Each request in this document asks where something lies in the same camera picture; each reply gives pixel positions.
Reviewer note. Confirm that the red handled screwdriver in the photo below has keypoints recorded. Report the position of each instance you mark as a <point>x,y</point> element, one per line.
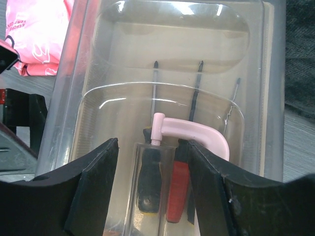
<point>179,183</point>

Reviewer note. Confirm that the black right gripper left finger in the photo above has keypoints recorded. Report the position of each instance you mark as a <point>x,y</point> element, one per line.
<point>72,200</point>

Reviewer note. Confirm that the pink printed plastic bag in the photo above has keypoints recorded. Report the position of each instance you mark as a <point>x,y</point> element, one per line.
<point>36,30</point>

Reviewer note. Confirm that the beige plastic tool box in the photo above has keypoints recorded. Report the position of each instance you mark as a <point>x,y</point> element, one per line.
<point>125,60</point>

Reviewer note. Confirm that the long black yellow screwdriver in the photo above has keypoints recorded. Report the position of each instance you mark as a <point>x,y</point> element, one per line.
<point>231,105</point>

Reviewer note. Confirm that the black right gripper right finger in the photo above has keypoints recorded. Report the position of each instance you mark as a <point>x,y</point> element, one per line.
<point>231,201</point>

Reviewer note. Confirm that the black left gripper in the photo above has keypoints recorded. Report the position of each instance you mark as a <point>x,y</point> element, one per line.
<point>19,109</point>

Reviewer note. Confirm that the black floral plush blanket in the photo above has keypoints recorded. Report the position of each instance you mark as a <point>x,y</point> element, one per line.
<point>300,58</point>

